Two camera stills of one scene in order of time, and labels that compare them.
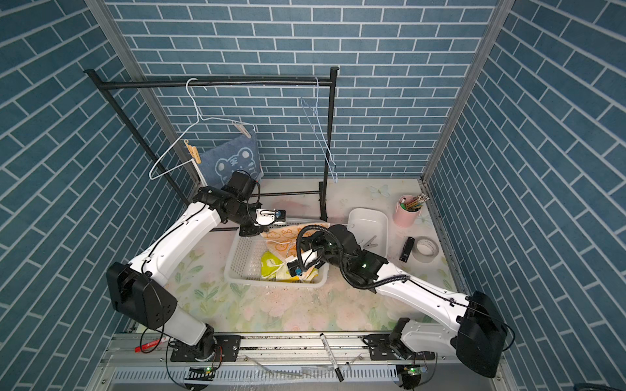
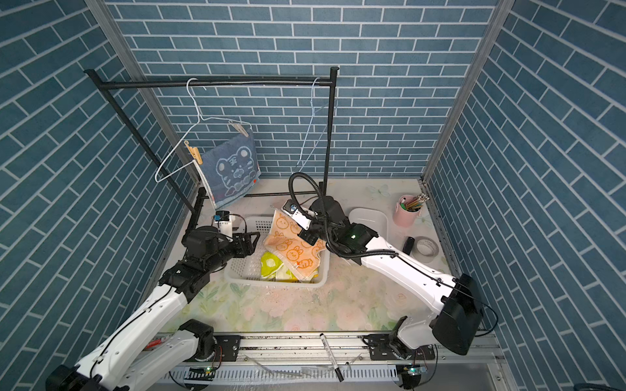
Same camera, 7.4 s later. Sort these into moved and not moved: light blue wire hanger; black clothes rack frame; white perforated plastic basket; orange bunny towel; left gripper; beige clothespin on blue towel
Moved: left gripper; light blue wire hanger
Not moved: beige clothespin on blue towel; black clothes rack frame; orange bunny towel; white perforated plastic basket
